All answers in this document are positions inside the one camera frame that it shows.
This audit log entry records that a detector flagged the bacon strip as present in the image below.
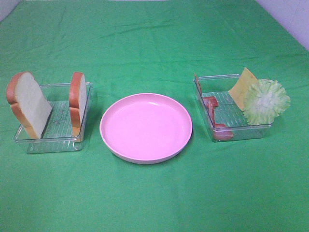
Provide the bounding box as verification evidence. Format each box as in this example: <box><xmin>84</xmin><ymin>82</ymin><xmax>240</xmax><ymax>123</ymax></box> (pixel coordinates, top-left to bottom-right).
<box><xmin>194</xmin><ymin>73</ymin><xmax>219</xmax><ymax>108</ymax></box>
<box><xmin>208</xmin><ymin>102</ymin><xmax>234</xmax><ymax>141</ymax></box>

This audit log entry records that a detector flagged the bread slice with brown crust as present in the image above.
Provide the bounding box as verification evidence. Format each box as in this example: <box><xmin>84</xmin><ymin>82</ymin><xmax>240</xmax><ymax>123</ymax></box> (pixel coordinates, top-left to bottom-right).
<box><xmin>69</xmin><ymin>72</ymin><xmax>87</xmax><ymax>136</ymax></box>

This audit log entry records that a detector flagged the yellow cheese slice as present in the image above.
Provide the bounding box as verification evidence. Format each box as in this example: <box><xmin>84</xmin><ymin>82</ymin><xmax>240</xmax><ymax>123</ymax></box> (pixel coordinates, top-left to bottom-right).
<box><xmin>228</xmin><ymin>68</ymin><xmax>258</xmax><ymax>111</ymax></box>

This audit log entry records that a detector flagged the green lettuce leaf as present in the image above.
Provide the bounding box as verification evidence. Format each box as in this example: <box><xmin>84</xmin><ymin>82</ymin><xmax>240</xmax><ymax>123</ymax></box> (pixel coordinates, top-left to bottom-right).
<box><xmin>243</xmin><ymin>79</ymin><xmax>291</xmax><ymax>125</ymax></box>

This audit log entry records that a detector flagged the pink round plate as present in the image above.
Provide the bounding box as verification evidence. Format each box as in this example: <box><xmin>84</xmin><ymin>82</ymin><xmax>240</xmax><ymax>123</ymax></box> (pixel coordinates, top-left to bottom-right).
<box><xmin>99</xmin><ymin>93</ymin><xmax>193</xmax><ymax>164</ymax></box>

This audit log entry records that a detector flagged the clear right plastic container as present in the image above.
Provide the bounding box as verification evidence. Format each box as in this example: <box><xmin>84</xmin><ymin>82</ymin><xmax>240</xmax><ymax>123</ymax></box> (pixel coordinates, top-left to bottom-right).
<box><xmin>194</xmin><ymin>74</ymin><xmax>272</xmax><ymax>142</ymax></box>

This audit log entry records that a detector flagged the clear plastic container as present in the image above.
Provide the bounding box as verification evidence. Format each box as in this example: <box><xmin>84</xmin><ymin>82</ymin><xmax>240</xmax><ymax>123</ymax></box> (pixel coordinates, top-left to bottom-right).
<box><xmin>194</xmin><ymin>74</ymin><xmax>272</xmax><ymax>142</ymax></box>
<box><xmin>14</xmin><ymin>82</ymin><xmax>93</xmax><ymax>154</ymax></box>

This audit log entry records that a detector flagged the green tablecloth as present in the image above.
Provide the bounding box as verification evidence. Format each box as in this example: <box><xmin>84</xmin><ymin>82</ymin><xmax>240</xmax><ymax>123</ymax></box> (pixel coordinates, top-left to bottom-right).
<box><xmin>0</xmin><ymin>0</ymin><xmax>309</xmax><ymax>232</ymax></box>

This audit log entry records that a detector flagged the clear left plastic container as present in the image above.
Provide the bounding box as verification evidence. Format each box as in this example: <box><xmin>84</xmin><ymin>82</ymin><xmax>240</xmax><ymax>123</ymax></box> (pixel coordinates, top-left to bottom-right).
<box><xmin>14</xmin><ymin>82</ymin><xmax>93</xmax><ymax>154</ymax></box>

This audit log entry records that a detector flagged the leaning bread slice left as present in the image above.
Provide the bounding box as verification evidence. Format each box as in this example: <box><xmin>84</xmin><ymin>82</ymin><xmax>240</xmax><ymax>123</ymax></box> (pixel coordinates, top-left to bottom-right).
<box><xmin>6</xmin><ymin>72</ymin><xmax>52</xmax><ymax>139</ymax></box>

